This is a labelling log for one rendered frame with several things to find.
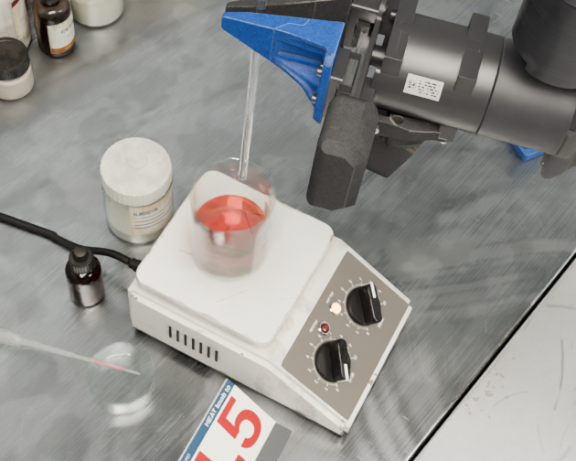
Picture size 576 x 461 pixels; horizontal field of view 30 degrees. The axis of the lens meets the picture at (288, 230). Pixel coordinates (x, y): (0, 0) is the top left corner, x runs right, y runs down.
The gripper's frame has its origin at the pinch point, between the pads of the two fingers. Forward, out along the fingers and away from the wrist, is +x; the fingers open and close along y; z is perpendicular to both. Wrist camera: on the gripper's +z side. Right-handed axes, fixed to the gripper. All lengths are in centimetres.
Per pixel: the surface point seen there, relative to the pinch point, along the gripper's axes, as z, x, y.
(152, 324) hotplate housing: 31.6, 6.2, -5.5
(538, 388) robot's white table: 34.5, -25.7, -0.4
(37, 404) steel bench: 35.4, 13.3, -13.2
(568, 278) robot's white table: 34.4, -26.9, 10.8
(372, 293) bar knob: 28.2, -10.1, 0.6
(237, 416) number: 32.4, -2.4, -10.7
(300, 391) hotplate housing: 30.0, -6.6, -8.3
